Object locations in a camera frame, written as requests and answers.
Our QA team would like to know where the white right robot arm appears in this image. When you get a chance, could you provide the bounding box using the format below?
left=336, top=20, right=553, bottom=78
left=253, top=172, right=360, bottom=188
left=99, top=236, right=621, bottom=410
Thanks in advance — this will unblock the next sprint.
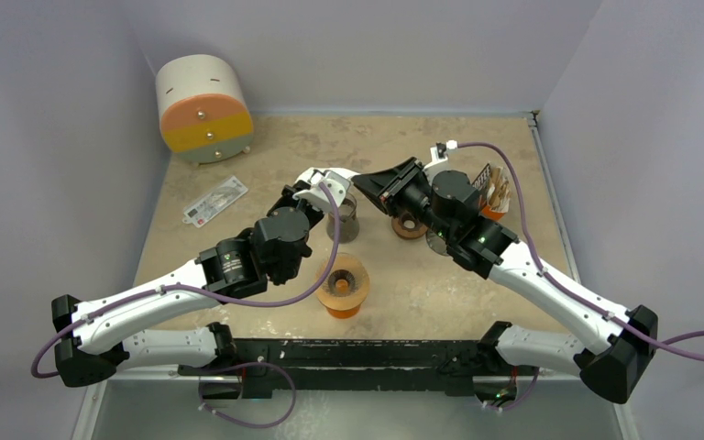
left=351, top=158, right=659, bottom=404

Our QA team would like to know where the white paper coffee filter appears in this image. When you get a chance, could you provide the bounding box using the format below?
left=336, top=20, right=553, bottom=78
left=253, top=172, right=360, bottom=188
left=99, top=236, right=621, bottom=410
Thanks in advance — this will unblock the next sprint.
left=296, top=167, right=358, bottom=187

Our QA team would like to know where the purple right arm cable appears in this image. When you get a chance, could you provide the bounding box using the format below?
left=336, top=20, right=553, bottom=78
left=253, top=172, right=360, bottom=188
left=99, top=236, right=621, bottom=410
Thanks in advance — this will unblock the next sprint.
left=455, top=141, right=704, bottom=364

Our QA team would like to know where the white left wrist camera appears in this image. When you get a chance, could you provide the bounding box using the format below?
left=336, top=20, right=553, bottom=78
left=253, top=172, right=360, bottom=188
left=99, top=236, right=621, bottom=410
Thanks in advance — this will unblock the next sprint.
left=293, top=179, right=352, bottom=214

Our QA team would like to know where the dark wooden dripper ring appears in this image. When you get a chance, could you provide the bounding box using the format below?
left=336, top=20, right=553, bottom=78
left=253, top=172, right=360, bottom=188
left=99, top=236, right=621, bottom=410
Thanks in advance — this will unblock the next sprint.
left=390, top=214, right=429, bottom=240

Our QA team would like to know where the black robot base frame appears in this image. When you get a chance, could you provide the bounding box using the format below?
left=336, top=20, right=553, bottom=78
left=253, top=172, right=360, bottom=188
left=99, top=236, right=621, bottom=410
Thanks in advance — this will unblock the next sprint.
left=178, top=323, right=534, bottom=404

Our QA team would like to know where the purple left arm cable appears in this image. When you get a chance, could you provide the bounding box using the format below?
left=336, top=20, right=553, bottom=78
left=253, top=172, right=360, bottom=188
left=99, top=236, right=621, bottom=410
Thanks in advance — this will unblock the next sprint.
left=29, top=181, right=342, bottom=380

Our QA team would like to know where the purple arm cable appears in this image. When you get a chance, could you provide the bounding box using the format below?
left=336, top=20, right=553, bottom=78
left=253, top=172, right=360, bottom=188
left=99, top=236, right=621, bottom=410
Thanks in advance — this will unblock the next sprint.
left=455, top=141, right=704, bottom=364
left=29, top=181, right=342, bottom=380

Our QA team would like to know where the light wooden dripper ring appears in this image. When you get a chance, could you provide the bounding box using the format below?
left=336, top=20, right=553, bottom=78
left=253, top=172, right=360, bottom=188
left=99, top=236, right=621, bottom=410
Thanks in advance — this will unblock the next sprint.
left=315, top=255, right=371, bottom=311

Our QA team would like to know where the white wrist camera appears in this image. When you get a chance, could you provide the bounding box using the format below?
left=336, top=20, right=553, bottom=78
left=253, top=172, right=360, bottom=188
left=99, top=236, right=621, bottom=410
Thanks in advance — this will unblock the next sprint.
left=293, top=179, right=352, bottom=214
left=423, top=139, right=458, bottom=182

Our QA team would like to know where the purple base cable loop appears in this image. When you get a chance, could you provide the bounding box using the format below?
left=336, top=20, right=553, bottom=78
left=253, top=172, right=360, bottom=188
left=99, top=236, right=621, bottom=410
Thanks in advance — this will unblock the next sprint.
left=197, top=361, right=299, bottom=429

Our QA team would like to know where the clear ribbed glass dripper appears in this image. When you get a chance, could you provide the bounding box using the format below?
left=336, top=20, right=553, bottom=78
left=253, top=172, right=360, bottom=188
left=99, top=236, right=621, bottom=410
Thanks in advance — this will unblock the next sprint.
left=322, top=253, right=369, bottom=298

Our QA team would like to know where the orange coffee filter box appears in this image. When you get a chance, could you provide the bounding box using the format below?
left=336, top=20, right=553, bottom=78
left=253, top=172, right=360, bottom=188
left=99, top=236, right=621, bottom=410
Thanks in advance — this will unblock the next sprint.
left=472, top=163, right=513, bottom=221

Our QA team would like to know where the grey glass carafe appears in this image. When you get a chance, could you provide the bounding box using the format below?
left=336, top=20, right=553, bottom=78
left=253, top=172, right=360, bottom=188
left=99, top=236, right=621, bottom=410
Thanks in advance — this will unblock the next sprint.
left=325, top=193, right=360, bottom=244

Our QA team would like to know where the white round drawer cabinet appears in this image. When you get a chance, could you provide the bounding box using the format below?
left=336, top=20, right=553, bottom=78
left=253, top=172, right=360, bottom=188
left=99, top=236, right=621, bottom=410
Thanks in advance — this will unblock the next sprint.
left=155, top=54, right=254, bottom=164

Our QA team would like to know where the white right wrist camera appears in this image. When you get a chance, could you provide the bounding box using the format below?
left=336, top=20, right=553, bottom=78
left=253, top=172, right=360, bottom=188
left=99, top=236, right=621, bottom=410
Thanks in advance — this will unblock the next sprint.
left=423, top=139, right=458, bottom=182

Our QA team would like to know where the clear plastic filter packet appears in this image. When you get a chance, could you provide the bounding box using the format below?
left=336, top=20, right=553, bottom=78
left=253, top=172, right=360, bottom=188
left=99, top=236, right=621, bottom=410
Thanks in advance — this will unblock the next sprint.
left=182, top=176, right=248, bottom=228

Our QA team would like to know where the orange glass carafe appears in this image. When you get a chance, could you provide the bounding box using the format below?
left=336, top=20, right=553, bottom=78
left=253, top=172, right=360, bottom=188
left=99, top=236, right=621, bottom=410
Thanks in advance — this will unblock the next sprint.
left=325, top=304, right=361, bottom=319

